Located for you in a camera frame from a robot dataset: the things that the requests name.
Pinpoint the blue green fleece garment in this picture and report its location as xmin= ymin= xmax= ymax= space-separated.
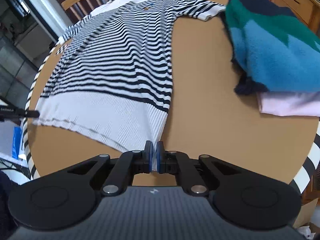
xmin=221 ymin=0 xmax=319 ymax=95

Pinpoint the pink folded garment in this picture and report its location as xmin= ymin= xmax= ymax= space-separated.
xmin=257 ymin=92 xmax=320 ymax=117

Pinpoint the black white striped sweater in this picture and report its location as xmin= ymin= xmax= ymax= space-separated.
xmin=32 ymin=0 xmax=227 ymax=172

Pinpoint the wooden drawer cabinet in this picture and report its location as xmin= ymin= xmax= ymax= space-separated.
xmin=272 ymin=0 xmax=320 ymax=33

